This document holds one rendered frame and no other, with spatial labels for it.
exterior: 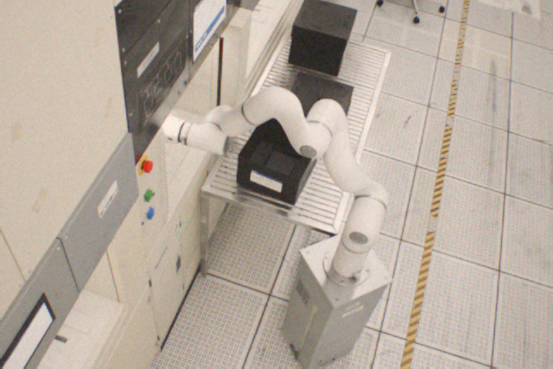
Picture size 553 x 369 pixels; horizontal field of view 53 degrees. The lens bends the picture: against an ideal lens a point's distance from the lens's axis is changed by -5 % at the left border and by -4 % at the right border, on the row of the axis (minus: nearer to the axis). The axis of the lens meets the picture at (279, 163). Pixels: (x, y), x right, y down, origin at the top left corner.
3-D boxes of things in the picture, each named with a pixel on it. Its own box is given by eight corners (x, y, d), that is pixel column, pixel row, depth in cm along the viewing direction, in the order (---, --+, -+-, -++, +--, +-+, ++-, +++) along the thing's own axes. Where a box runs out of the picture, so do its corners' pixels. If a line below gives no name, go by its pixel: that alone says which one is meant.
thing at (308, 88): (340, 141, 269) (345, 121, 259) (279, 124, 272) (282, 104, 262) (352, 100, 288) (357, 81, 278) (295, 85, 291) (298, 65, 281)
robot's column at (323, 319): (352, 353, 281) (394, 280, 224) (304, 377, 271) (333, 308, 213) (326, 308, 296) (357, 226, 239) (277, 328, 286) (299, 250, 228)
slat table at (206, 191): (309, 314, 293) (337, 234, 235) (200, 277, 300) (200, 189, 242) (363, 142, 376) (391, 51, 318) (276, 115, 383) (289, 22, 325)
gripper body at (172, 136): (180, 150, 203) (150, 142, 204) (190, 130, 209) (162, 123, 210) (180, 136, 197) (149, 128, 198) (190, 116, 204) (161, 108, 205)
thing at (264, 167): (234, 181, 247) (237, 155, 233) (261, 139, 264) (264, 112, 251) (294, 206, 242) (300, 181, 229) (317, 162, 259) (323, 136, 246)
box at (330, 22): (338, 78, 298) (347, 40, 279) (285, 63, 301) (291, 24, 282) (348, 47, 316) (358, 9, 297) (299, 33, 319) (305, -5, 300)
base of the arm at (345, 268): (378, 276, 224) (391, 251, 210) (338, 294, 217) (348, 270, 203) (354, 238, 234) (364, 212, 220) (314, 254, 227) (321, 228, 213)
